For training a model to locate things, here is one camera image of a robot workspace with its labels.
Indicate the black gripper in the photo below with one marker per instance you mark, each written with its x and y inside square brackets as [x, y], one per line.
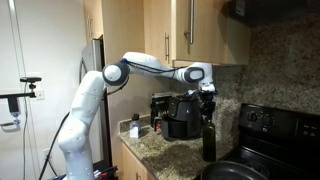
[207, 105]

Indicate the dark green glass bottle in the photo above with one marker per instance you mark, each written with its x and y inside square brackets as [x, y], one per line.
[209, 142]

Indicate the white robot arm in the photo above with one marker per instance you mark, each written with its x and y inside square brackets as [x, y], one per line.
[73, 139]

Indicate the small white spray bottle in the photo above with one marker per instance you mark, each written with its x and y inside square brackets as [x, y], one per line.
[135, 129]

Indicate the black air fryer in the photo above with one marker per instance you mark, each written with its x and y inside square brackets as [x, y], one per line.
[183, 120]

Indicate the black coffee maker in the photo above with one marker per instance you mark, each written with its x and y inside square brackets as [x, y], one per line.
[159, 106]

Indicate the black frying pan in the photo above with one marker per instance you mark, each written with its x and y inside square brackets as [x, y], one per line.
[228, 170]

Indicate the light wood upper cabinets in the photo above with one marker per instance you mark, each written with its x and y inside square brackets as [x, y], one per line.
[178, 32]

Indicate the black electric stove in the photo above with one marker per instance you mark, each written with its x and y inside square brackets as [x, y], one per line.
[279, 144]

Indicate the light wood lower cabinet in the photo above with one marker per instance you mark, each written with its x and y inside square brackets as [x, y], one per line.
[133, 169]

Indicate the black range hood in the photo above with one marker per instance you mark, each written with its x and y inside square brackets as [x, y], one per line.
[254, 13]

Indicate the stainless steel refrigerator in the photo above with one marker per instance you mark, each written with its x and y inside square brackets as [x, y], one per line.
[92, 58]

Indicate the white wall outlet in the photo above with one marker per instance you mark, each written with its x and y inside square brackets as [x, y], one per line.
[40, 94]

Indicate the black camera on clamp mount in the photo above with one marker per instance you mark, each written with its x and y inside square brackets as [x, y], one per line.
[14, 106]

